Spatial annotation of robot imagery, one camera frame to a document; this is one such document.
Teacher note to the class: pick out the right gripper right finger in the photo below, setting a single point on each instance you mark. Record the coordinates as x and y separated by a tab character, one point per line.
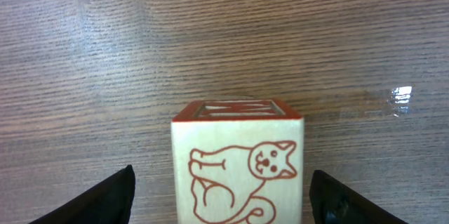
333	202

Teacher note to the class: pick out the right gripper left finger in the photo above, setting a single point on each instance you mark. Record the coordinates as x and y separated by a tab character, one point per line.
108	202

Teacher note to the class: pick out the white block green bottom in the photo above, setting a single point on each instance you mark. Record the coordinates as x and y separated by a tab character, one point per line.
238	161

